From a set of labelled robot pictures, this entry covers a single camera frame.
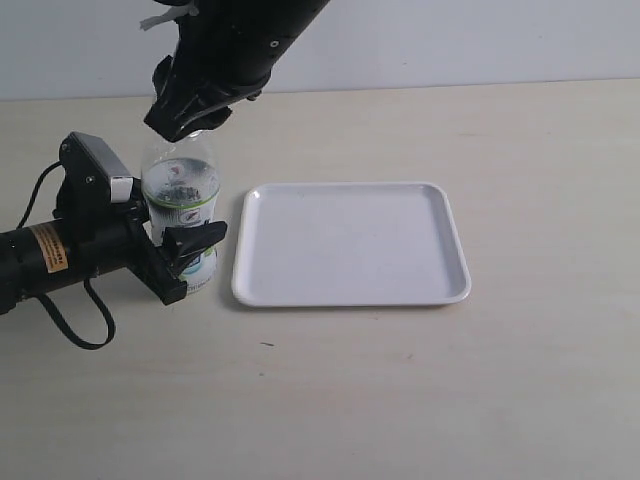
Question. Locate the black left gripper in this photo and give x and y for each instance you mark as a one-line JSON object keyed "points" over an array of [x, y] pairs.
{"points": [[181, 246]]}

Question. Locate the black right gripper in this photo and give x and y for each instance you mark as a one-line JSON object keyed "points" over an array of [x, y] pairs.
{"points": [[193, 96]]}

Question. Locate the clear plastic lime drink bottle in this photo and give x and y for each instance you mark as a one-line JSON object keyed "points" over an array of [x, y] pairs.
{"points": [[180, 182]]}

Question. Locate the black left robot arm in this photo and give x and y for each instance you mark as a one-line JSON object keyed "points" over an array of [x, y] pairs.
{"points": [[97, 228]]}

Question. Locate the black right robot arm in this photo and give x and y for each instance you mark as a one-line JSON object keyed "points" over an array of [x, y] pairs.
{"points": [[225, 53]]}

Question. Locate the white plastic tray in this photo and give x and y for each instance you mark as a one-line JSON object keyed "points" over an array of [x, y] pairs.
{"points": [[348, 244]]}

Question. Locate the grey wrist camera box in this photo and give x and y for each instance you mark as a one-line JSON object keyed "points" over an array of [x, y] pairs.
{"points": [[110, 168]]}

